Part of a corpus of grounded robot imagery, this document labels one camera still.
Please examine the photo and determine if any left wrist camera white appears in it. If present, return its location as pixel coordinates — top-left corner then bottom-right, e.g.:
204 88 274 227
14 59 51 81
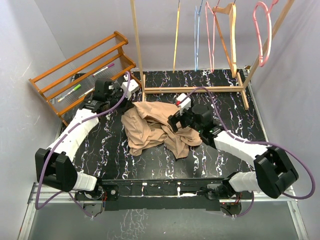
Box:
121 80 140 100

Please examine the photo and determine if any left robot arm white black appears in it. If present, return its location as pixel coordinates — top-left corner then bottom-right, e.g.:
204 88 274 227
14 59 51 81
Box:
35 72 139 200

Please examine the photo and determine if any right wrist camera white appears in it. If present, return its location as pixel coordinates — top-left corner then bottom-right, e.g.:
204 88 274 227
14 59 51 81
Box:
175 93 192 114

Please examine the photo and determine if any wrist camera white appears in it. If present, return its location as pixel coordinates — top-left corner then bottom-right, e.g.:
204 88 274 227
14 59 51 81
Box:
121 80 140 100
175 93 192 114

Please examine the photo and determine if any green marker pen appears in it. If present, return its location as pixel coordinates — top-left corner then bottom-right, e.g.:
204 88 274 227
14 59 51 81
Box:
65 84 81 97

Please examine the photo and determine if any wooden clothes rack frame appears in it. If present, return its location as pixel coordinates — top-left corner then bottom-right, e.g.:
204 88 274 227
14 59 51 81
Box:
130 0 294 110

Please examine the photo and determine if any pink thick plastic hanger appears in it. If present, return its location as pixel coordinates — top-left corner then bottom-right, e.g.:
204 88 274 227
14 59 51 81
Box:
252 0 279 68

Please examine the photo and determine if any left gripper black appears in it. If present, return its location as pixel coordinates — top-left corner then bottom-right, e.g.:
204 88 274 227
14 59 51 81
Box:
106 86 135 116

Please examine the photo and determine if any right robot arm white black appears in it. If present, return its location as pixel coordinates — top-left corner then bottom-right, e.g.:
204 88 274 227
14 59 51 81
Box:
167 105 299 199

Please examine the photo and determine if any beige t shirt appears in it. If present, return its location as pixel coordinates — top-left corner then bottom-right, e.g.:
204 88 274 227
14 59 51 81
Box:
121 101 202 159

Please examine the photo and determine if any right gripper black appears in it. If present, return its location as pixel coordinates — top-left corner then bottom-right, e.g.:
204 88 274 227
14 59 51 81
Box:
167 104 202 134

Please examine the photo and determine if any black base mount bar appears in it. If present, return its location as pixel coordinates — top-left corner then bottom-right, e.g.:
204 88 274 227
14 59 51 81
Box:
75 178 252 213

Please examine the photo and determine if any orange wooden shelf rack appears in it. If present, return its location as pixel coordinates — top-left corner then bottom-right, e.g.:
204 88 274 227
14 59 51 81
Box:
29 31 136 126

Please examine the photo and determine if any gold yellow hanger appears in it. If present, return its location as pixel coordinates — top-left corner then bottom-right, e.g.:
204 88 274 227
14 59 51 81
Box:
172 0 181 73

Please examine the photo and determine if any wooden hanger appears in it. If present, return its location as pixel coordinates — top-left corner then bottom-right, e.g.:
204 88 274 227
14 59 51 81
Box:
212 2 237 78

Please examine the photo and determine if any pink marker pen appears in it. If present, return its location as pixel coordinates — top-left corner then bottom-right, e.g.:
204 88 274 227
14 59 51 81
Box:
92 63 115 77

